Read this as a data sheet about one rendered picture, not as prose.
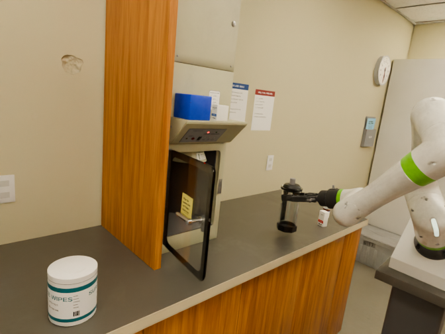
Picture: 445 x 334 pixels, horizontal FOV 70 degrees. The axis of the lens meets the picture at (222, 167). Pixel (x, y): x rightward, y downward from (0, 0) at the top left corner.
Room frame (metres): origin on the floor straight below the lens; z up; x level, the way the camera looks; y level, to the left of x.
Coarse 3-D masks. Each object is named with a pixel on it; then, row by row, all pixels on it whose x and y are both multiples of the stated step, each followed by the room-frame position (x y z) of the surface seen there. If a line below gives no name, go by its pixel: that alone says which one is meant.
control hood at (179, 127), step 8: (176, 120) 1.17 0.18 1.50; (184, 120) 1.14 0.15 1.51; (192, 120) 1.15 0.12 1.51; (216, 120) 1.28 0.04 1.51; (232, 120) 1.38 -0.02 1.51; (176, 128) 1.17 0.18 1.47; (184, 128) 1.15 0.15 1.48; (192, 128) 1.17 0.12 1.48; (200, 128) 1.20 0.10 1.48; (208, 128) 1.23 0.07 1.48; (216, 128) 1.25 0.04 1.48; (224, 128) 1.28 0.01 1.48; (232, 128) 1.32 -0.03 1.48; (240, 128) 1.35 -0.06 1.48; (176, 136) 1.17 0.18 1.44; (224, 136) 1.34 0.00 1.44; (232, 136) 1.37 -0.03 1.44
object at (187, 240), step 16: (176, 160) 1.15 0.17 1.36; (192, 160) 1.06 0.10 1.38; (176, 176) 1.14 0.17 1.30; (192, 176) 1.05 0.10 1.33; (208, 176) 0.98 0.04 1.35; (176, 192) 1.14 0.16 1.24; (192, 192) 1.05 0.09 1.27; (208, 192) 0.97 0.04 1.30; (176, 208) 1.13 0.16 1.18; (192, 208) 1.04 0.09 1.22; (208, 208) 0.96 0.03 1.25; (176, 224) 1.12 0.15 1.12; (192, 224) 1.03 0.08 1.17; (208, 224) 0.96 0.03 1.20; (176, 240) 1.11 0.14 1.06; (192, 240) 1.02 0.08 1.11; (208, 240) 0.96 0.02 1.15; (176, 256) 1.11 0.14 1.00; (192, 256) 1.02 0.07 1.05; (192, 272) 1.01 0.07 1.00
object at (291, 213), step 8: (288, 192) 1.52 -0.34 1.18; (296, 192) 1.51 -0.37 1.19; (280, 208) 1.55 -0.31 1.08; (288, 208) 1.51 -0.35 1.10; (296, 208) 1.52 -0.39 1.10; (280, 216) 1.54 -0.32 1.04; (288, 216) 1.51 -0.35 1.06; (296, 216) 1.52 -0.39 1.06; (280, 224) 1.53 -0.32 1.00; (288, 224) 1.51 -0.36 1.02
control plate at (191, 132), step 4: (188, 132) 1.18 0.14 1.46; (192, 132) 1.19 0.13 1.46; (196, 132) 1.21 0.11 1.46; (200, 132) 1.22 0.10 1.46; (204, 132) 1.23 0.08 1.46; (212, 132) 1.26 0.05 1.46; (220, 132) 1.29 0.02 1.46; (184, 136) 1.19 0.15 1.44; (188, 136) 1.20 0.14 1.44; (192, 136) 1.22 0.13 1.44; (196, 136) 1.23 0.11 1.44; (200, 136) 1.25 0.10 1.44; (204, 136) 1.26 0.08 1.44; (208, 136) 1.27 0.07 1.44; (212, 136) 1.29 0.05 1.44; (216, 136) 1.30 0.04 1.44; (220, 136) 1.32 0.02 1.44; (180, 140) 1.21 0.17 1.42; (184, 140) 1.22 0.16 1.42; (188, 140) 1.23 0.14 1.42; (192, 140) 1.25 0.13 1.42; (196, 140) 1.26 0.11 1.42; (200, 140) 1.28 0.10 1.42; (204, 140) 1.29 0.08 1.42; (208, 140) 1.31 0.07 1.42; (212, 140) 1.32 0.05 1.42; (216, 140) 1.34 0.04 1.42
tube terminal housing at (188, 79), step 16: (176, 64) 1.23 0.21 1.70; (176, 80) 1.23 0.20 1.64; (192, 80) 1.28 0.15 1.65; (208, 80) 1.34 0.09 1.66; (224, 80) 1.40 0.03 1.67; (224, 96) 1.40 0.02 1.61; (176, 144) 1.24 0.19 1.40; (192, 144) 1.30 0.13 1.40; (208, 144) 1.36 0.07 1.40; (224, 144) 1.43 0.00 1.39
